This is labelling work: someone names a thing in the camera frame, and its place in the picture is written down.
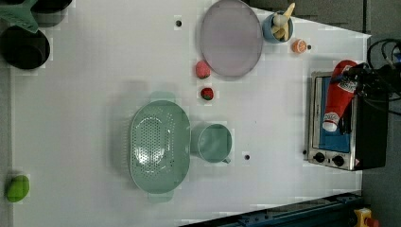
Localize red plush ketchup bottle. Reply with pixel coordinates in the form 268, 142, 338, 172
322, 60, 357, 132

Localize silver black toaster oven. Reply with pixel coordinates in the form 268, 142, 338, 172
307, 72, 388, 171

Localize green oval strainer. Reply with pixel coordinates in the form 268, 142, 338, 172
129, 92, 191, 203

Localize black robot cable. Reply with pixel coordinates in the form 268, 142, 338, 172
366, 38, 401, 116

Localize green cylinder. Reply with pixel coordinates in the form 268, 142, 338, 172
6, 175, 30, 202

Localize red plush strawberry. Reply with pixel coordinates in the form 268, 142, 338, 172
200, 87, 214, 100

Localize blue cup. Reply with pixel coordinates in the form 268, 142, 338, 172
262, 13, 293, 44

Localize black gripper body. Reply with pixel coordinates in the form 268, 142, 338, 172
343, 63, 400, 98

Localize pink plush peach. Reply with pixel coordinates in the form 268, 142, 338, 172
195, 61, 211, 79

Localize plush banana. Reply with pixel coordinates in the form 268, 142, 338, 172
271, 3, 296, 41

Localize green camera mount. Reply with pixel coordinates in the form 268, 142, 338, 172
0, 0, 39, 33

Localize black round post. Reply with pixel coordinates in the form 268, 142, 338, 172
1, 26, 50, 70
31, 0, 73, 27

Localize lilac round plate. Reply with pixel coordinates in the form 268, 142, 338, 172
200, 0, 264, 77

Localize blue metal frame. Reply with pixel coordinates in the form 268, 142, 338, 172
180, 193, 364, 227

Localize yellow red emergency button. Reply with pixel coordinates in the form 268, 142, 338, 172
354, 208, 380, 227

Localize green mug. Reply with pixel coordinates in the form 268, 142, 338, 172
190, 123, 233, 164

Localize plush orange slice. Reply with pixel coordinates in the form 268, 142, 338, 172
291, 39, 307, 54

